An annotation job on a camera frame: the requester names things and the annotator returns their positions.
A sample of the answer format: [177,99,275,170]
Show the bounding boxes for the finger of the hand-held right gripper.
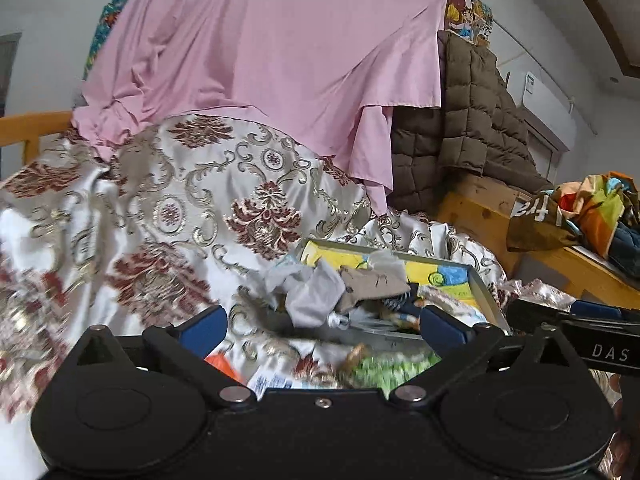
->
[505,299,576,333]
[570,300,640,320]

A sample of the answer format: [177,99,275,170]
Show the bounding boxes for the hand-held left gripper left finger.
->
[65,305,261,406]

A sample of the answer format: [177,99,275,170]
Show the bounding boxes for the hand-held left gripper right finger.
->
[389,305,576,406]

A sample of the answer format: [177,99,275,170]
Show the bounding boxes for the navy dotted sock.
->
[382,294,418,313]

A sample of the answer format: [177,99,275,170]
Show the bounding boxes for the grey box with cartoon print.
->
[292,237,507,348]

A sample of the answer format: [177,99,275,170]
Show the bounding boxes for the tan sock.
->
[339,266,412,311]

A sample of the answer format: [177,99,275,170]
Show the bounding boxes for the person's right hand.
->
[611,390,640,480]

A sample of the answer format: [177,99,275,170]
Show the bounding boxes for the white and orange carton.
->
[204,351,243,383]

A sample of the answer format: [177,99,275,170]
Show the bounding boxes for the green snack packet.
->
[345,350,443,390]

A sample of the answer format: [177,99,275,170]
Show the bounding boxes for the blue jeans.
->
[607,225,640,278]

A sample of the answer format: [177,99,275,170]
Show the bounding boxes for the brown bag with white print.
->
[506,191,581,253]

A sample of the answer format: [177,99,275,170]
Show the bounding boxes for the light blue wipes packet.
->
[247,370,301,398]

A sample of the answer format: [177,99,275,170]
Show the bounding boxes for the colourful cloth pile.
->
[552,172,640,261]

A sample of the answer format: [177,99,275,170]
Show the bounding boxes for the floral satin blanket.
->
[0,114,621,480]

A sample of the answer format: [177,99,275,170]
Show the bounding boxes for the brown quilted jacket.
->
[390,30,553,213]

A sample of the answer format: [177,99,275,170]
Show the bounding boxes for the white air conditioner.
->
[504,71,577,153]

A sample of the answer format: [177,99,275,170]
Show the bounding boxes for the wooden beam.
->
[567,0,640,78]

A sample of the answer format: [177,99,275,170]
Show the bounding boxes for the pink bed sheet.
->
[70,0,448,213]

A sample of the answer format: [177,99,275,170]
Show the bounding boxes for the cartoon wall poster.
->
[444,0,496,48]

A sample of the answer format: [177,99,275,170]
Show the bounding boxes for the teal floral wall poster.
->
[82,0,132,81]

